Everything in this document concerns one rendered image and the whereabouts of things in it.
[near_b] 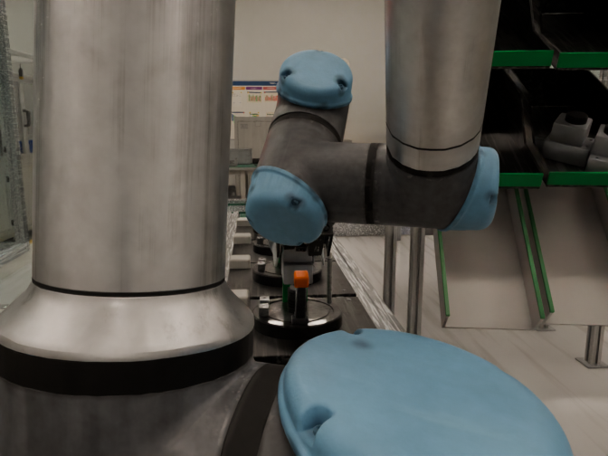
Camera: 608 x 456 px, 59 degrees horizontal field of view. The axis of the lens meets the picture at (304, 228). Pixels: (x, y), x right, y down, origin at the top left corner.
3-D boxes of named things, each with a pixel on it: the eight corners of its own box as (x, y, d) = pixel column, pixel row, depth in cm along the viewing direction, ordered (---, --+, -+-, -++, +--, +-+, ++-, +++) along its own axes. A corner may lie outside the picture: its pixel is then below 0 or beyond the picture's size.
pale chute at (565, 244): (635, 327, 77) (650, 314, 74) (540, 324, 78) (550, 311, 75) (589, 176, 93) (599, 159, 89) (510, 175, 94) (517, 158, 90)
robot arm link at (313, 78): (266, 90, 50) (286, 36, 55) (265, 168, 59) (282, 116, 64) (349, 105, 50) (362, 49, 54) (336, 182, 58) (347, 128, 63)
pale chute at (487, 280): (536, 331, 76) (546, 318, 72) (441, 327, 77) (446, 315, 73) (505, 177, 92) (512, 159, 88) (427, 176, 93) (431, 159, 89)
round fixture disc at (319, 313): (348, 337, 78) (349, 325, 77) (251, 341, 77) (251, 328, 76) (335, 306, 92) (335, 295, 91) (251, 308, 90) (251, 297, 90)
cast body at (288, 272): (313, 284, 80) (313, 238, 79) (283, 285, 80) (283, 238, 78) (308, 269, 88) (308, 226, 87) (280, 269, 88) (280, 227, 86)
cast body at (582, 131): (591, 156, 82) (604, 113, 78) (584, 168, 80) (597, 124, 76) (535, 143, 87) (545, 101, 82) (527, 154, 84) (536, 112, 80)
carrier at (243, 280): (356, 304, 99) (357, 237, 96) (224, 308, 97) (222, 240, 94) (337, 269, 122) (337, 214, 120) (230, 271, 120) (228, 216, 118)
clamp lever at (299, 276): (307, 319, 78) (308, 278, 74) (293, 320, 77) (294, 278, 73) (305, 304, 81) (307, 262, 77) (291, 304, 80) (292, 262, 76)
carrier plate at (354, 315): (391, 365, 74) (391, 350, 73) (214, 372, 72) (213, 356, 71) (357, 307, 97) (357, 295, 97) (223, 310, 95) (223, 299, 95)
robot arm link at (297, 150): (359, 203, 43) (375, 112, 50) (229, 194, 46) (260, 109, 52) (364, 258, 49) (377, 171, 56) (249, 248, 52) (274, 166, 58)
